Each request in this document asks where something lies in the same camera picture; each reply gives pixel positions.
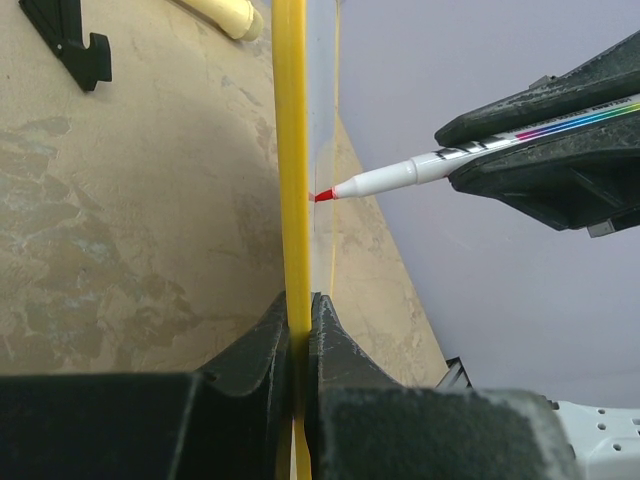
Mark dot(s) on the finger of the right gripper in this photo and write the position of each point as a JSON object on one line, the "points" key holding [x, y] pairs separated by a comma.
{"points": [[582, 179], [609, 76]]}

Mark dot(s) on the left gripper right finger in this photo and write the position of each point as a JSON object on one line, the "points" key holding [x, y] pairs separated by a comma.
{"points": [[362, 424]]}

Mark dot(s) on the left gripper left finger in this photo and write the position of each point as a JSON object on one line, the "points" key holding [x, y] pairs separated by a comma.
{"points": [[229, 419]]}

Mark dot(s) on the red whiteboard marker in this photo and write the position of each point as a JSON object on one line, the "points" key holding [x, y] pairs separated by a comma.
{"points": [[441, 163]]}

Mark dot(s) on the yellow framed whiteboard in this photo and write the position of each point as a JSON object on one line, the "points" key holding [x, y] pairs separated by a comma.
{"points": [[305, 57]]}

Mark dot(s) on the cream toy microphone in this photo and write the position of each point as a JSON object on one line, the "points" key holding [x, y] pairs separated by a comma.
{"points": [[238, 19]]}

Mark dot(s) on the wire whiteboard stand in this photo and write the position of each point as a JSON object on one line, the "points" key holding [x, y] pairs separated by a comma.
{"points": [[59, 23]]}

